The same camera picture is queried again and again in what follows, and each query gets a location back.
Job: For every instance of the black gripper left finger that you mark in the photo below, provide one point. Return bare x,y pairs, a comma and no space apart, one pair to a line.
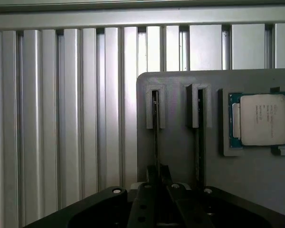
142,204

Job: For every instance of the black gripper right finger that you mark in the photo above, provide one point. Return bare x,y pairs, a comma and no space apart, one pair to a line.
180,209

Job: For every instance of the grey plastic parts rack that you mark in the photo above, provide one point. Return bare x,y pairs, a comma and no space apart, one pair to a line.
247,175

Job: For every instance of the CPU with silver lid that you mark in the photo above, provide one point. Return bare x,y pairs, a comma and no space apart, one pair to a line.
261,118

